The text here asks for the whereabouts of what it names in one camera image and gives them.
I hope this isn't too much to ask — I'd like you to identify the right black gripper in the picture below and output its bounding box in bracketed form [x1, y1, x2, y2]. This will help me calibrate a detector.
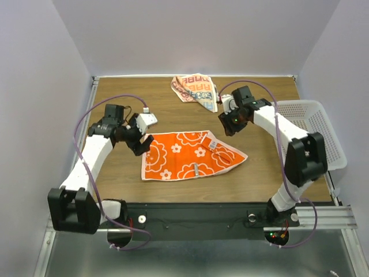
[217, 104, 248, 136]

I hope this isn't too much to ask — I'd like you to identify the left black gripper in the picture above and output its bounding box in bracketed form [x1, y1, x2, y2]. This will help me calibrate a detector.
[118, 113, 153, 155]

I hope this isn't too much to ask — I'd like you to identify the orange flower towel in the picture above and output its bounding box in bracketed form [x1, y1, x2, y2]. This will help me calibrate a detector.
[141, 130, 248, 182]

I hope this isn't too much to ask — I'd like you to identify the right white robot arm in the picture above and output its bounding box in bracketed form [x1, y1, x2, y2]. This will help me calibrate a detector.
[217, 86, 328, 225]

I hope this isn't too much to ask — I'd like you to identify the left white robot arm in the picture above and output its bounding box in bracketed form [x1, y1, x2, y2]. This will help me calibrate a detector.
[47, 104, 157, 234]

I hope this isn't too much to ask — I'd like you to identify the lettered beige towel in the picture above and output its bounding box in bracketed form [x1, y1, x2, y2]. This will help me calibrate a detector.
[171, 73, 218, 113]

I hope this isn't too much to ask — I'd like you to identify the small grey cylinder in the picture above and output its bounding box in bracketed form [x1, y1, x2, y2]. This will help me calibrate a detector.
[194, 163, 199, 177]

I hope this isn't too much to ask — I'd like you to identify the white plastic basket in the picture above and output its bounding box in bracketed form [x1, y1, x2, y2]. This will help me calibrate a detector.
[277, 100, 347, 171]

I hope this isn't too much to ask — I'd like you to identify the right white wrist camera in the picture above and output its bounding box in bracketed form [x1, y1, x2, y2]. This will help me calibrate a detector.
[217, 94, 238, 114]

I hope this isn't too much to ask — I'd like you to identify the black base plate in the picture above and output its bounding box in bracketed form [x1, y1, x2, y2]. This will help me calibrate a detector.
[105, 202, 300, 242]

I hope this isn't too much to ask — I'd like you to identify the aluminium rail frame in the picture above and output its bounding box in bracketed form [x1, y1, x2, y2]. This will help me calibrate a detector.
[33, 206, 369, 277]

